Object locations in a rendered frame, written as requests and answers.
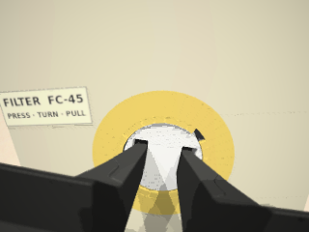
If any beige service panel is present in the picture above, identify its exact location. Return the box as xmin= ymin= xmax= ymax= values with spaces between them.
xmin=0 ymin=0 xmax=309 ymax=211

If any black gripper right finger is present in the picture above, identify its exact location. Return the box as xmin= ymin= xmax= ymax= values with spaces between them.
xmin=177 ymin=147 xmax=309 ymax=232

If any white cylinder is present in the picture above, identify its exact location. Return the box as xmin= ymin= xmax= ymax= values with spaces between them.
xmin=125 ymin=123 xmax=203 ymax=190

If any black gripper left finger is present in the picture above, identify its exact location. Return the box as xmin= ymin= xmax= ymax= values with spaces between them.
xmin=0 ymin=140 xmax=148 ymax=232

